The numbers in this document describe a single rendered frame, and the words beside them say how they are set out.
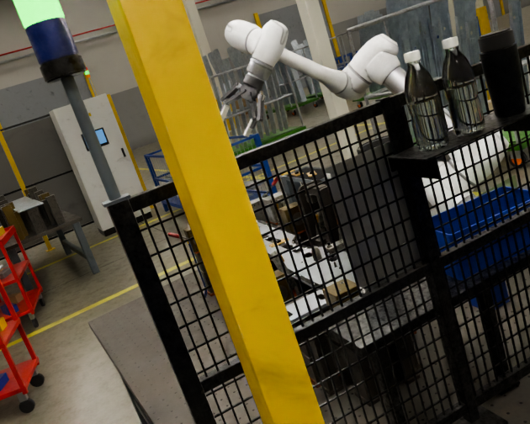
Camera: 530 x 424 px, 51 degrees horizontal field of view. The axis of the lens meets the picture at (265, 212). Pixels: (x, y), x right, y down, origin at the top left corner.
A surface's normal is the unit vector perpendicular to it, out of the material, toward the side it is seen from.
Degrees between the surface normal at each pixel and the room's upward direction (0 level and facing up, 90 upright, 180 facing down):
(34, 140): 90
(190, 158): 90
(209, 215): 90
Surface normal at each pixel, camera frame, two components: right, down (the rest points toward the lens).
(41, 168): 0.45, 0.09
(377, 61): -0.34, 0.21
